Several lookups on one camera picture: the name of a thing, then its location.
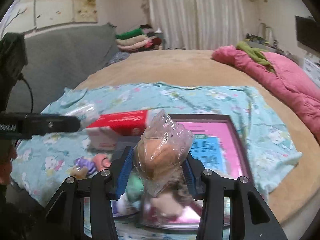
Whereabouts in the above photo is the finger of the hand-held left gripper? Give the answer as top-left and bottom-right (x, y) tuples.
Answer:
(24, 113), (82, 137)

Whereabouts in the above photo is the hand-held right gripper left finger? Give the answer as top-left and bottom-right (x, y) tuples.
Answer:
(45, 145), (135, 240)

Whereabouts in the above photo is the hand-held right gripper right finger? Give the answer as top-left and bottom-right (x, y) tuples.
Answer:
(184, 152), (288, 240)

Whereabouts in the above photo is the leopard print scrunchie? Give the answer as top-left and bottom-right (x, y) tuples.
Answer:
(167, 174), (193, 198)

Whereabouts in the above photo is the green plush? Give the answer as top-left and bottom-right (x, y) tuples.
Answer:
(124, 175), (145, 200)

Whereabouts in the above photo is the pink fluffy cloth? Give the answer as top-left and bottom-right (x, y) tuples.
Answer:
(92, 153), (112, 172)

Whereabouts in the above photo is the beige plush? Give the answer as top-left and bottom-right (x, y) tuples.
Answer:
(133, 109), (195, 197)

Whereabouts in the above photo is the pink shallow box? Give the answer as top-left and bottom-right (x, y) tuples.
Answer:
(110, 114), (253, 230)

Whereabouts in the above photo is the purple sachet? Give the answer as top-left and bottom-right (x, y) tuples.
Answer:
(75, 156), (97, 175)

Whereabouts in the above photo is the cream plush bear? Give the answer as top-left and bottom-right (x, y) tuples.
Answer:
(69, 166), (92, 180)

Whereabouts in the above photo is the grey quilted headboard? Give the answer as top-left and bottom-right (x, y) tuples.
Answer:
(5, 22), (118, 115)

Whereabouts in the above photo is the red and white box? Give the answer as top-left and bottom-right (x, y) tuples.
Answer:
(86, 109), (150, 152)

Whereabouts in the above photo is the printed cartoon cat blanket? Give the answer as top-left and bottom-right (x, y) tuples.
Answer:
(10, 81), (303, 240)

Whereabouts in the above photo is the dark floral cloth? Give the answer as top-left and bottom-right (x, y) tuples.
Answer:
(107, 51), (132, 67)

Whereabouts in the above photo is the beige bed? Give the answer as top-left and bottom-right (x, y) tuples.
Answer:
(72, 49), (320, 225)

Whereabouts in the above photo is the stack of folded clothes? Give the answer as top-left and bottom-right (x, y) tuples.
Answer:
(115, 24), (164, 53)

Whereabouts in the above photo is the pink quilt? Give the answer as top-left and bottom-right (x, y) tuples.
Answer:
(212, 45), (320, 145)

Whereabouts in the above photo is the green garment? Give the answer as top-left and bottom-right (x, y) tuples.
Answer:
(236, 41), (275, 72)

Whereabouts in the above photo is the dark printed flat box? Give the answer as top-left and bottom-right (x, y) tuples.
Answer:
(245, 33), (278, 47)

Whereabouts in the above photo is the white drawer cabinet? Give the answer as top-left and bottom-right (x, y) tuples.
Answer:
(301, 52), (320, 88)

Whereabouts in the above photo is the white curtain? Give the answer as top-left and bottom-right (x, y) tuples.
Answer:
(144, 0), (250, 50)

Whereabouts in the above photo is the black cable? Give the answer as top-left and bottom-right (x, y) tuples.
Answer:
(15, 74), (34, 113)

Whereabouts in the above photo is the wall poster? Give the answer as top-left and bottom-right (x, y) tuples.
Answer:
(5, 0), (99, 33)

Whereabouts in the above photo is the black wall television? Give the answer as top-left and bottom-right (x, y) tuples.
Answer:
(295, 15), (320, 54)

